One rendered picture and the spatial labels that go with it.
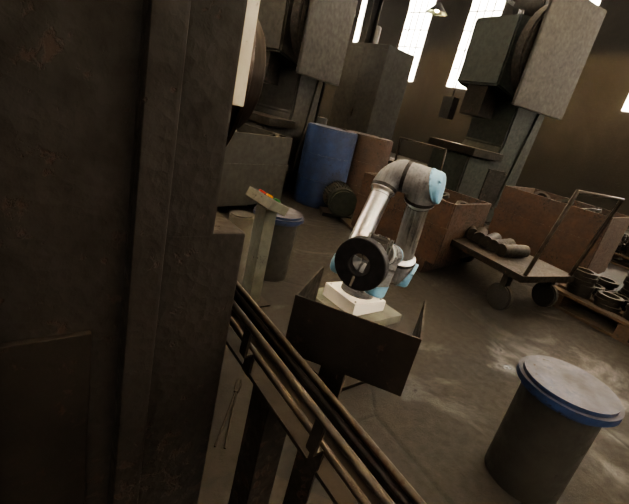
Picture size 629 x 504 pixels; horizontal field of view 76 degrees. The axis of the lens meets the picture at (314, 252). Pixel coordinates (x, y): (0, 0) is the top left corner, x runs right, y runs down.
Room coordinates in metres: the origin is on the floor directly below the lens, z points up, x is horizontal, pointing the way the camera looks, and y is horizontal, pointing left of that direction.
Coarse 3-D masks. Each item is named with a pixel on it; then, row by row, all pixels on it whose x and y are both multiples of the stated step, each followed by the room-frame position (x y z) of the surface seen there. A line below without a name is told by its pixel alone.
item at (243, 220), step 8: (232, 216) 1.83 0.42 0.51; (240, 216) 1.83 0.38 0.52; (248, 216) 1.86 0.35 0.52; (240, 224) 1.82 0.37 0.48; (248, 224) 1.84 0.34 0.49; (248, 232) 1.85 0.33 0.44; (248, 240) 1.86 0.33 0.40; (248, 248) 1.88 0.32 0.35; (240, 264) 1.84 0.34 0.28; (240, 272) 1.84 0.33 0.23; (240, 280) 1.85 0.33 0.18
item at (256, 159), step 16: (240, 128) 4.27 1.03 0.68; (256, 128) 4.15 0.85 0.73; (240, 144) 3.36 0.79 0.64; (256, 144) 3.51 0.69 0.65; (272, 144) 3.68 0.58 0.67; (288, 144) 3.86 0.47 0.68; (224, 160) 3.24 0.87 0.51; (240, 160) 3.38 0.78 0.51; (256, 160) 3.54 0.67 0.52; (272, 160) 3.71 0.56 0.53; (224, 176) 3.26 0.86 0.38; (240, 176) 3.41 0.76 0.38; (256, 176) 3.57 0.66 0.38; (272, 176) 3.74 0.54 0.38; (224, 192) 3.28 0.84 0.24; (240, 192) 3.43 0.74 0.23; (272, 192) 3.78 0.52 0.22
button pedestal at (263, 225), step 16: (256, 192) 2.00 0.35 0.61; (256, 208) 2.02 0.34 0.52; (272, 208) 1.89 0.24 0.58; (288, 208) 1.96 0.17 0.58; (256, 224) 2.00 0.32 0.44; (272, 224) 1.99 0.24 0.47; (256, 240) 1.98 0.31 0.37; (256, 256) 1.96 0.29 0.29; (256, 272) 1.96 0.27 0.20; (256, 288) 1.98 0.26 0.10
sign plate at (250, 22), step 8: (248, 0) 0.59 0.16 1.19; (256, 0) 0.60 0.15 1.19; (248, 8) 0.59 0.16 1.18; (256, 8) 0.60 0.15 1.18; (248, 16) 0.59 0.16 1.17; (256, 16) 0.60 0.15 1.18; (248, 24) 0.59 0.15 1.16; (248, 32) 0.59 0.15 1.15; (248, 40) 0.60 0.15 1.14; (248, 48) 0.60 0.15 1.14; (240, 56) 0.59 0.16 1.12; (248, 56) 0.60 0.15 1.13; (240, 64) 0.59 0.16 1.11; (248, 64) 0.60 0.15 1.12; (240, 72) 0.59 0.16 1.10; (248, 72) 0.60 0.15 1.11; (240, 80) 0.59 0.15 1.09; (240, 88) 0.59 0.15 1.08; (240, 96) 0.60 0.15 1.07; (232, 104) 0.59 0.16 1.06; (240, 104) 0.60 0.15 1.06
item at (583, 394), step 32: (544, 384) 1.13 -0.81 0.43; (576, 384) 1.18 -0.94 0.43; (512, 416) 1.19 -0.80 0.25; (544, 416) 1.10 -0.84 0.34; (576, 416) 1.04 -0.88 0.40; (608, 416) 1.05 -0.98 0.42; (512, 448) 1.13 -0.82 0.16; (544, 448) 1.08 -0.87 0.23; (576, 448) 1.06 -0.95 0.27; (512, 480) 1.10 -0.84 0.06; (544, 480) 1.06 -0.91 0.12
